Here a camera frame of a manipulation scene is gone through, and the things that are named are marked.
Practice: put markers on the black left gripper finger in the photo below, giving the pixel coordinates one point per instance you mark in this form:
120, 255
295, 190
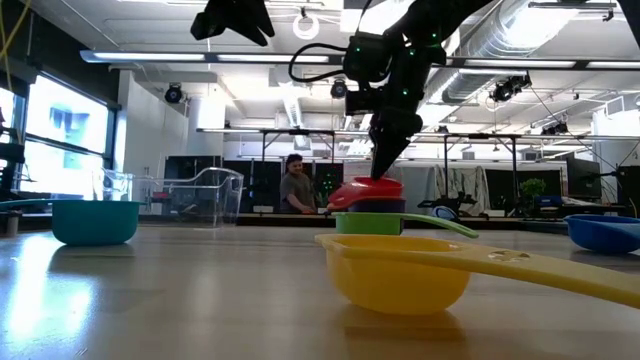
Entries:
260, 27

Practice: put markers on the black monitor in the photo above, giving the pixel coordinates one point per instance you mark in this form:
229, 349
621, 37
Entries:
584, 177

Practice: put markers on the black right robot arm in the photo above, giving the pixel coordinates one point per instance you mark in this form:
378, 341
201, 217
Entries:
440, 20

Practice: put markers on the silver ventilation duct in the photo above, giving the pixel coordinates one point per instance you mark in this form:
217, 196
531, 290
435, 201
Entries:
500, 50

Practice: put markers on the black cabinet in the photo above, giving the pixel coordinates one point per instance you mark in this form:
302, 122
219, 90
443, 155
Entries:
192, 170

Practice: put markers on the green measuring cup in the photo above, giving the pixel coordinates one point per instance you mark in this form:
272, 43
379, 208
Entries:
365, 225

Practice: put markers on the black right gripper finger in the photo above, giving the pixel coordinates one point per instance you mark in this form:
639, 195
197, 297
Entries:
382, 155
401, 150

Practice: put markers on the purple measuring cup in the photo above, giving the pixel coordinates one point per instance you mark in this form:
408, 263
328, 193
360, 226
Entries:
380, 205

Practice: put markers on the red measuring cup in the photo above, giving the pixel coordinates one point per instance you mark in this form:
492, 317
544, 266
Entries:
365, 190

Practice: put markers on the clear plastic basket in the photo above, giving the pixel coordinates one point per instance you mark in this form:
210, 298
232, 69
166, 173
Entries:
230, 195

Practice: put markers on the person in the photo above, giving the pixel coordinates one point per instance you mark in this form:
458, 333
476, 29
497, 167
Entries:
297, 190

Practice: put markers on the green potted plant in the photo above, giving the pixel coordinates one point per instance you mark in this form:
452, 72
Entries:
532, 190

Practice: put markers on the small grey cylinder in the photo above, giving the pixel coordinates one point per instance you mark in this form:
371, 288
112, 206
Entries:
12, 222

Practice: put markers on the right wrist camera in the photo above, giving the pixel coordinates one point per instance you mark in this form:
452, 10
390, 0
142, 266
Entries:
365, 57

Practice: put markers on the grey draped cloth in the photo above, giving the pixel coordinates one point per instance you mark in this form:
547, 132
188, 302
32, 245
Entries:
450, 185

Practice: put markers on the blue white round object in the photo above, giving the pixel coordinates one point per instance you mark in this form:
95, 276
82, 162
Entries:
444, 213

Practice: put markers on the black ceiling track device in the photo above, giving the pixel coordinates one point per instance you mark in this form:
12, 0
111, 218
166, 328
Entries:
510, 89

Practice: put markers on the teal measuring cup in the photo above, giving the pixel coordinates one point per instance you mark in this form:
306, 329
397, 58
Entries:
95, 222

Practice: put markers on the long ceiling light bar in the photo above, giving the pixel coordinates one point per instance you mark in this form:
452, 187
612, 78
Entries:
200, 57

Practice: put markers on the yellow measuring cup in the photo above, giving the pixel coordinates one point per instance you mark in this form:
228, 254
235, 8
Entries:
395, 280

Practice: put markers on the black ceiling camera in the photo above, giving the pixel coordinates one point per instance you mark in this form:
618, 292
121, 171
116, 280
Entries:
339, 89
173, 93

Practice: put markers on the blue measuring cup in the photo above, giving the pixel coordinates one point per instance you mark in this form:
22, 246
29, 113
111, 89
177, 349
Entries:
605, 235

